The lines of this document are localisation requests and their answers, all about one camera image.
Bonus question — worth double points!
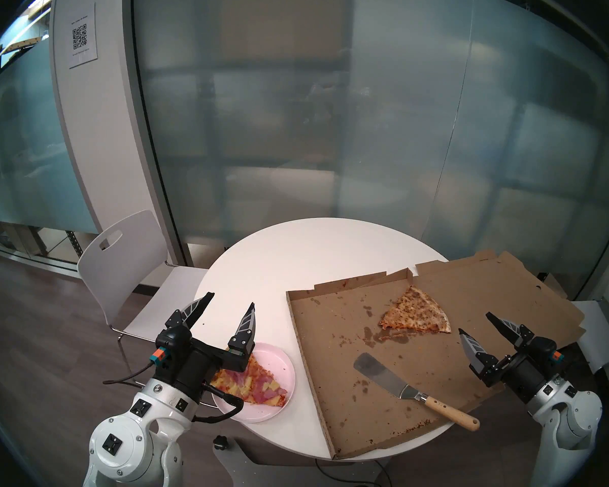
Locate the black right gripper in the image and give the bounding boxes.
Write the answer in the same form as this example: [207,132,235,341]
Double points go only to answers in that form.
[458,311,564,403]

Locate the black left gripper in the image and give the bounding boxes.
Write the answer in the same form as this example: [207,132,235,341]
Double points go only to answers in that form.
[150,292,257,391]

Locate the ham pineapple pizza slice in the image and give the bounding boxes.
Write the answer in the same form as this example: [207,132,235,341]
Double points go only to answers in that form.
[211,353,288,407]

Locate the metal spatula wooden handle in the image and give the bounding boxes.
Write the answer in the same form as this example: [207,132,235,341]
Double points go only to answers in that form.
[354,353,481,432]

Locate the pink round plate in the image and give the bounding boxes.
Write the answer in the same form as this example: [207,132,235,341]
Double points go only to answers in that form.
[211,342,296,423]

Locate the cheese pizza slice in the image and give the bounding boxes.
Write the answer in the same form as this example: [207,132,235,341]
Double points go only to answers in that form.
[379,285,452,333]

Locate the open cardboard pizza box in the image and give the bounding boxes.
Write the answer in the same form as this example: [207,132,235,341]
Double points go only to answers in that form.
[286,251,586,460]

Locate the white plastic chair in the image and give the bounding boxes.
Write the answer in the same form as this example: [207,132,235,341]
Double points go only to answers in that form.
[77,210,220,390]
[573,298,609,375]

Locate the QR code paper sign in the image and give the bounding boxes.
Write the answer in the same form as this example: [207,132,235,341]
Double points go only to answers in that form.
[67,3,98,69]

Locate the light wooden board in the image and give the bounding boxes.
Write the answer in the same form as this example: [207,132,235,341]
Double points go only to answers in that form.
[1,32,49,54]

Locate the black looped cable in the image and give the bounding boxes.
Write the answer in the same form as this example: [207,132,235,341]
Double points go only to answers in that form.
[193,382,245,424]

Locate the black cable orange plug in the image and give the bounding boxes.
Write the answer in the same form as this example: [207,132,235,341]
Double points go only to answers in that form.
[103,346,164,387]

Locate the grey metal base plate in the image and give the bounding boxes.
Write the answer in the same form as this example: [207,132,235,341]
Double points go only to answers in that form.
[212,435,389,487]

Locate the thin black floor cable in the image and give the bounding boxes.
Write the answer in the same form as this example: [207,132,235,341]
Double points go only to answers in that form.
[315,458,392,487]

